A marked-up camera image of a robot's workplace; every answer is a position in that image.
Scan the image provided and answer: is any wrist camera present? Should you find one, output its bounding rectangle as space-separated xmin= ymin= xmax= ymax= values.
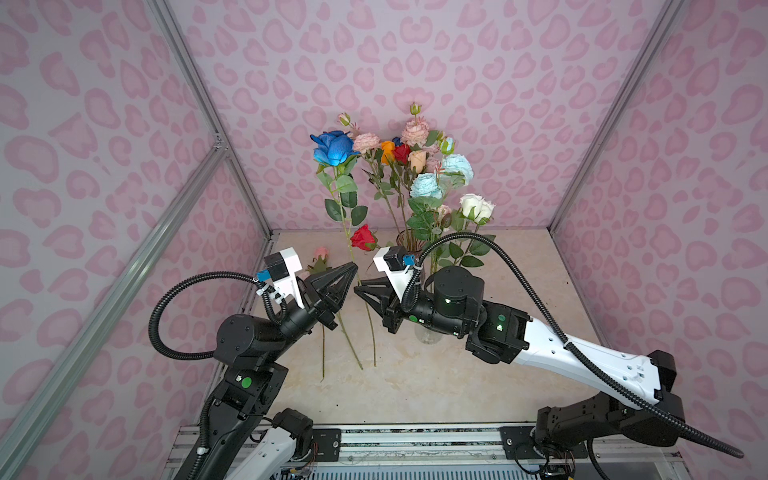
xmin=373 ymin=245 xmax=421 ymax=304
xmin=256 ymin=247 xmax=304 ymax=308

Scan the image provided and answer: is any aluminium frame right post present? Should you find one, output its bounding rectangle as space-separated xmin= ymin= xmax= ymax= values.
xmin=547 ymin=0 xmax=689 ymax=235

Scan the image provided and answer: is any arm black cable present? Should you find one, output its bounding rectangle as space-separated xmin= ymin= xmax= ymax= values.
xmin=400 ymin=232 xmax=745 ymax=460
xmin=148 ymin=271 xmax=262 ymax=362

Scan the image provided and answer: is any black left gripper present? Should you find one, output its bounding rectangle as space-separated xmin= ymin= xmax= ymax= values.
xmin=265 ymin=264 xmax=355 ymax=367

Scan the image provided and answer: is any aluminium frame left diagonal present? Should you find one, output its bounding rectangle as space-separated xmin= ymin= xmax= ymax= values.
xmin=1 ymin=146 xmax=227 ymax=479

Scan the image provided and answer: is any clear frosted glass vase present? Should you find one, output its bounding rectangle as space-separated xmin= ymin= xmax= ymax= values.
xmin=414 ymin=324 xmax=443 ymax=345

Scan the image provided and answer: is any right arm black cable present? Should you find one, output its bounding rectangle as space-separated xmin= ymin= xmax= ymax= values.
xmin=400 ymin=232 xmax=745 ymax=460

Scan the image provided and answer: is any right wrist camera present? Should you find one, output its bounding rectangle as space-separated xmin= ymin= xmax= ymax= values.
xmin=373 ymin=245 xmax=421 ymax=304

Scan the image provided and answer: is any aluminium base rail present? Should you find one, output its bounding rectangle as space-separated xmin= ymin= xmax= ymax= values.
xmin=160 ymin=419 xmax=691 ymax=480

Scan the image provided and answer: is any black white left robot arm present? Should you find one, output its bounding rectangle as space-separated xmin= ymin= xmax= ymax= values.
xmin=148 ymin=254 xmax=358 ymax=479

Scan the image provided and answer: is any light blue carnation spray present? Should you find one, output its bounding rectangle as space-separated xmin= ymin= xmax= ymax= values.
xmin=407 ymin=136 xmax=474 ymax=247

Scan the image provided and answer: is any aluminium frame left post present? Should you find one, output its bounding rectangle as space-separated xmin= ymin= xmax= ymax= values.
xmin=146 ymin=0 xmax=273 ymax=240

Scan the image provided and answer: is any aluminium frame post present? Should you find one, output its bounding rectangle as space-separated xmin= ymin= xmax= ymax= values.
xmin=146 ymin=0 xmax=273 ymax=240
xmin=547 ymin=0 xmax=689 ymax=235

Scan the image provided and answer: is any peach artificial rose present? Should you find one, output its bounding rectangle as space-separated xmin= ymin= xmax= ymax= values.
xmin=408 ymin=150 xmax=429 ymax=180

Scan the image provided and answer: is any pink ribbed glass vase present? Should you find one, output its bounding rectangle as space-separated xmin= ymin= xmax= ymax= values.
xmin=396 ymin=230 xmax=426 ymax=254

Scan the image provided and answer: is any small red artificial rose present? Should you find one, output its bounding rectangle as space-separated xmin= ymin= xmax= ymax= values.
xmin=391 ymin=143 xmax=411 ymax=230

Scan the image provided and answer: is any orange artificial rose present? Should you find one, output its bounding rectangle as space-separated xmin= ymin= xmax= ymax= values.
xmin=380 ymin=140 xmax=398 ymax=182

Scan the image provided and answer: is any small pink rosebud stem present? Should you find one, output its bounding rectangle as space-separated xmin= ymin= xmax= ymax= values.
xmin=307 ymin=247 xmax=329 ymax=380

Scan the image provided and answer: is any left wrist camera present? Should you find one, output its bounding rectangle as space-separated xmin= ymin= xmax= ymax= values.
xmin=256 ymin=247 xmax=304 ymax=308

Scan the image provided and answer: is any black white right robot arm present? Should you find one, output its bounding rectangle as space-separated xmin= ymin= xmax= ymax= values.
xmin=354 ymin=267 xmax=681 ymax=447

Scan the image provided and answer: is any white artificial rose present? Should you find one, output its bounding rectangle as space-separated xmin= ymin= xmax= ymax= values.
xmin=447 ymin=193 xmax=495 ymax=268

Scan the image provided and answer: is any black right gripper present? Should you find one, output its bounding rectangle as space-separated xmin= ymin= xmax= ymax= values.
xmin=353 ymin=273 xmax=469 ymax=335

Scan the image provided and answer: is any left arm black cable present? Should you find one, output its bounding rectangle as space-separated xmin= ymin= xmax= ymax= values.
xmin=148 ymin=271 xmax=262 ymax=362

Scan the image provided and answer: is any pink rosebud spray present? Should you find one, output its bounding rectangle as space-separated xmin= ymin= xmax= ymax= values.
xmin=400 ymin=102 xmax=430 ymax=150

